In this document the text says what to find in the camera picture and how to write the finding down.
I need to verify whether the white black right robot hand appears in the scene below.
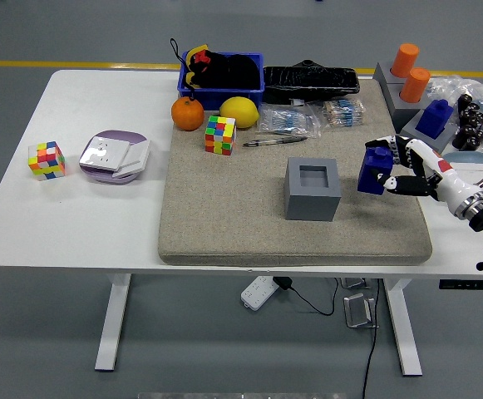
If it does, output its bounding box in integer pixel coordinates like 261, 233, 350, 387
365, 135, 483, 219

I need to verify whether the blue seal stamp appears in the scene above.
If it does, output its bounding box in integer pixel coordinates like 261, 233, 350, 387
357, 145, 395, 195
415, 99, 454, 140

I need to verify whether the grey square-hole seal holder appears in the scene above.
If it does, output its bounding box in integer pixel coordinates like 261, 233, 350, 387
284, 156, 342, 222
399, 108, 455, 155

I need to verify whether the grey round-hole seal holder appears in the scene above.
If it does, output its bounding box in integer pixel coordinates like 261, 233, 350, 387
384, 81, 429, 135
372, 62, 404, 86

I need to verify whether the orange cylinder seal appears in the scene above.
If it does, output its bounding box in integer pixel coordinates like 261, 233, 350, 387
399, 66, 431, 104
390, 42, 420, 79

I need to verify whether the light blue plate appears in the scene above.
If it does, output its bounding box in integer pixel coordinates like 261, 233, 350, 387
440, 151, 483, 196

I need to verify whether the crumpled clear plastic bag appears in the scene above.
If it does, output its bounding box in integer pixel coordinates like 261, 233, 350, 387
426, 74, 483, 149

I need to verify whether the black table control panel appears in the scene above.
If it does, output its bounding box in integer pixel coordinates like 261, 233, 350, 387
439, 280, 483, 290

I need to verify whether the bag of tan resistors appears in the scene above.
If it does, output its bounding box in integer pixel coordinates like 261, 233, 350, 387
322, 99, 367, 130

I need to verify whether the white table leg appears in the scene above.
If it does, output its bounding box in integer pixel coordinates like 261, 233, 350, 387
382, 278, 424, 377
94, 273, 133, 372

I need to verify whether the black keyboard in plastic wrap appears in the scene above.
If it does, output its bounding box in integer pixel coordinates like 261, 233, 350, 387
262, 59, 361, 105

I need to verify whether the bag of blue resistors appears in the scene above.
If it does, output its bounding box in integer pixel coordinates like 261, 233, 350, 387
259, 103, 322, 138

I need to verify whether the clear ballpoint pen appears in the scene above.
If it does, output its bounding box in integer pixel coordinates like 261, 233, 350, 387
243, 135, 308, 148

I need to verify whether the yellow lemon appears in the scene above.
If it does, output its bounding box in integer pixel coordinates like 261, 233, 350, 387
219, 96, 261, 129

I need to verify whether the white power strip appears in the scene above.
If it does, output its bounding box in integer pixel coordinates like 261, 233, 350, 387
240, 275, 278, 311

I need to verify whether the grey-brown mat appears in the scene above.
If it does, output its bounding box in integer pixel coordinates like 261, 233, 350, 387
157, 78, 433, 267

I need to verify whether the four-by-four colourful puzzle cube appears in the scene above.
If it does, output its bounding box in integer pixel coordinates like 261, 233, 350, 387
205, 115, 237, 156

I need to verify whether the blue plastic bin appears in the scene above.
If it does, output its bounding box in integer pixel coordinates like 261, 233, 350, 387
176, 51, 265, 112

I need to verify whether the black pouch with yellow trim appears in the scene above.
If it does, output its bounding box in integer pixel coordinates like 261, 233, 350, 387
170, 37, 263, 91

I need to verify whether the orange fruit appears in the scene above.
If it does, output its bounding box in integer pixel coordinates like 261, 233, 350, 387
170, 96, 205, 132

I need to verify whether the purple plate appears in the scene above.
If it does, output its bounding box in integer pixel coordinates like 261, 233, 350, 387
78, 130, 150, 185

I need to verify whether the three-by-three colourful puzzle cube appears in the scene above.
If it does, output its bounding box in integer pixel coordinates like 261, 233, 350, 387
27, 140, 67, 181

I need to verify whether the white switch panel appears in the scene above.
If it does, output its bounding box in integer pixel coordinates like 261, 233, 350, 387
111, 139, 151, 179
452, 161, 483, 186

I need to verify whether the large metal floor bracket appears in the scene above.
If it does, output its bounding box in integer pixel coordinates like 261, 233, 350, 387
343, 293, 380, 330

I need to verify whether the thin black floor cable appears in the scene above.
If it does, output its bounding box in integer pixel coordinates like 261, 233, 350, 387
361, 278, 382, 399

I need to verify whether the black plug with cord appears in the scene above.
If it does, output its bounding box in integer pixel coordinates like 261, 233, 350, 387
274, 276, 340, 316

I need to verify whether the white wall socket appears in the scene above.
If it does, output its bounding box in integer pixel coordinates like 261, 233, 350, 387
79, 135, 131, 171

